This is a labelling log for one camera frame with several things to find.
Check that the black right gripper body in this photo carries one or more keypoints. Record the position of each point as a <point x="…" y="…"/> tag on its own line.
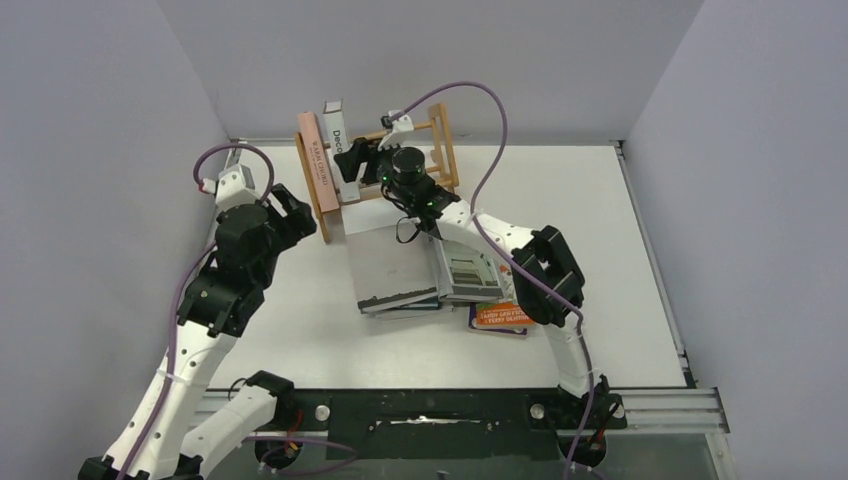
<point x="366" y="156"/>

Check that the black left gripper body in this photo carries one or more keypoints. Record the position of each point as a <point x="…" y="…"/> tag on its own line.
<point x="262" y="275"/>

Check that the brown Decorate Furniture book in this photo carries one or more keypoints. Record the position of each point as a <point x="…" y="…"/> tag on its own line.
<point x="339" y="141"/>

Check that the pink Warm Chord book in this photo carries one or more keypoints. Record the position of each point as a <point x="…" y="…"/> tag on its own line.
<point x="319" y="167"/>

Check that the grey magazine-style book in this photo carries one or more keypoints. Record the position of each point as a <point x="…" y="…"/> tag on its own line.
<point x="463" y="274"/>

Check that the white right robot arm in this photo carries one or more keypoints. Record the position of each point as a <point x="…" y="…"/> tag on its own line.
<point x="547" y="282"/>

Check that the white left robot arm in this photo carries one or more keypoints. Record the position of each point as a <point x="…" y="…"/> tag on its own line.
<point x="209" y="313"/>

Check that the teal book under stack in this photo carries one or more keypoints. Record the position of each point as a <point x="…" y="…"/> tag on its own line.
<point x="413" y="310"/>

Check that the wooden book rack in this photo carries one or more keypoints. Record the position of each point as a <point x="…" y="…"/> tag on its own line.
<point x="433" y="137"/>

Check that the large grey white book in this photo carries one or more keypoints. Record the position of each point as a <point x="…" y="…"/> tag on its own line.
<point x="389" y="261"/>

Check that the purple book under orange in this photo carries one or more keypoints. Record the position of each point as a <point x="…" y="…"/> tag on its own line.
<point x="472" y="326"/>

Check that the orange Treehouse book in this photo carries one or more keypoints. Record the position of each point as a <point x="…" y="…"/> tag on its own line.
<point x="503" y="314"/>

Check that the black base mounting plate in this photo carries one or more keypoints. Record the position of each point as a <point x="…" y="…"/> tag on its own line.
<point x="540" y="424"/>

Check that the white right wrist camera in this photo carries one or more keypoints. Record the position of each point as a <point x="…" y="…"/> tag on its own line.
<point x="398" y="127"/>

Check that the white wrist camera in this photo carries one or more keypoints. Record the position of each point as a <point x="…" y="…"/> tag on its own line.
<point x="234" y="186"/>
<point x="398" y="127"/>

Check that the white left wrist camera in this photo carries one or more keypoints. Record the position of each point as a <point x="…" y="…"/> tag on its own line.
<point x="234" y="186"/>

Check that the aluminium frame rail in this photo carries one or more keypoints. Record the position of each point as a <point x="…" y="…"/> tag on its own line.
<point x="309" y="330"/>

